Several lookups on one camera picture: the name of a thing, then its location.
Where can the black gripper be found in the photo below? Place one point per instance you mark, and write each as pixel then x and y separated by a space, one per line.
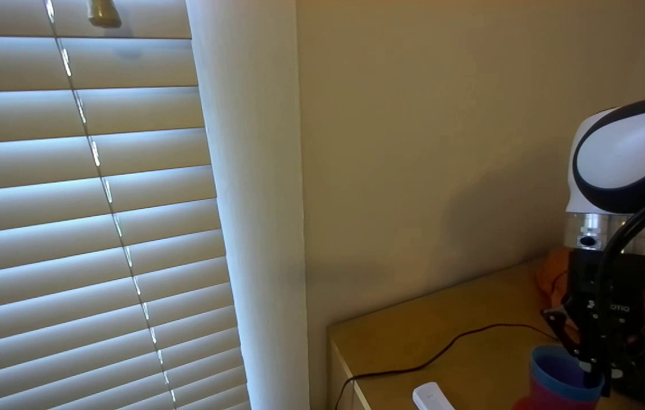
pixel 608 280

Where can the blue plastic cup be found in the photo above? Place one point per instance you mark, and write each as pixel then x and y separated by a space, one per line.
pixel 562 378

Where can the red plastic cup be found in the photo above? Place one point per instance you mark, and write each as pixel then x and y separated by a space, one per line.
pixel 549 402

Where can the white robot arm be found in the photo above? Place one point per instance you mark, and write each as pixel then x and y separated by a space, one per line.
pixel 632 150

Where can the orange cloth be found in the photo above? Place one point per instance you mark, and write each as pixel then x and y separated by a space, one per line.
pixel 551 276

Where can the white remote with face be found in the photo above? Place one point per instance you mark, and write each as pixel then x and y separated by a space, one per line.
pixel 432 397

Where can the white window blind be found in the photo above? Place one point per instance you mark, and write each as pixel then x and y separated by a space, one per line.
pixel 70 228

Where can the brass blind fitting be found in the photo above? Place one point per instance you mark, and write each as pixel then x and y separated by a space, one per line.
pixel 102 11

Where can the white window frame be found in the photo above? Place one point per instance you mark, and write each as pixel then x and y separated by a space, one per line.
pixel 253 190

